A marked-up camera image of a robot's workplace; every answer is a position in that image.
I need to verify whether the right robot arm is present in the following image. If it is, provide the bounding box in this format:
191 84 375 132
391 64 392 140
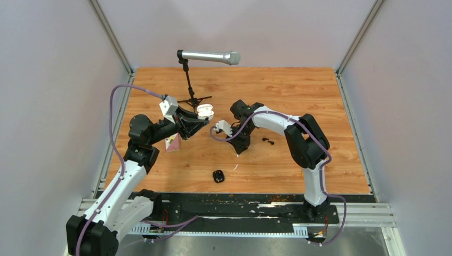
215 100 331 223

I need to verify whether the white earbud charging case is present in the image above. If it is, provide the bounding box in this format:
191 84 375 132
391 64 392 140
196 104 214 121

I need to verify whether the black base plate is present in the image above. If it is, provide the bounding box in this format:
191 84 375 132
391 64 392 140
146 193 340 231

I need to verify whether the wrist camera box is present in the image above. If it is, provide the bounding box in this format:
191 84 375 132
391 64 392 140
214 120 233 137
159 95 179 124

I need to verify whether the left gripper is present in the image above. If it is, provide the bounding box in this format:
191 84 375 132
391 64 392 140
148 105 209 146

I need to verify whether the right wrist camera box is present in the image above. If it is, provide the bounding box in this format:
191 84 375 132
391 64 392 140
214 120 233 137

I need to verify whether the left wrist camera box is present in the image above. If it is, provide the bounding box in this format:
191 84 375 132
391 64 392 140
159 95 179 124

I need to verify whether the perforated metal rail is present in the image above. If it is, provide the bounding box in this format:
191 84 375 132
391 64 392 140
127 223 309 238

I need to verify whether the black earbud charging case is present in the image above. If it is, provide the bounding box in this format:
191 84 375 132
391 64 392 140
212 170 225 183

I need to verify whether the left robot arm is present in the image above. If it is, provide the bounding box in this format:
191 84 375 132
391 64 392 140
66 102 214 255

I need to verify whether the silver microphone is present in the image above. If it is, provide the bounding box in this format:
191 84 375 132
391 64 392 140
177 50 241 66

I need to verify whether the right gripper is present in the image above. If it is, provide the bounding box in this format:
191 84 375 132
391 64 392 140
225 124 254 155

